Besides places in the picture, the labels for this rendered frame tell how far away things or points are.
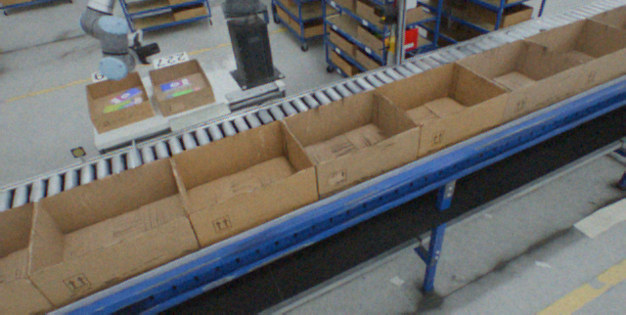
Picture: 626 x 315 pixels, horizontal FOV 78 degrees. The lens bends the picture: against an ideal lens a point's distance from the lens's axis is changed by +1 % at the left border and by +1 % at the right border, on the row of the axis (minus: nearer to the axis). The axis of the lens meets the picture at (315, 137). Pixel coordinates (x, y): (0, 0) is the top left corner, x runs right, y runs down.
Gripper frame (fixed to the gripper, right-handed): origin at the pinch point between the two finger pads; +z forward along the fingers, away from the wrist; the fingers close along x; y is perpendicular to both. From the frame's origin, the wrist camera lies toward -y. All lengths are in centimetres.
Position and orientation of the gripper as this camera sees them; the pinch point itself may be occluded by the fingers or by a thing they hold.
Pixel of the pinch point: (148, 46)
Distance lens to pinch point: 194.7
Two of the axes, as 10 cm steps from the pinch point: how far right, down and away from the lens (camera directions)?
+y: -9.8, 1.9, 0.1
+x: 1.7, 8.8, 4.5
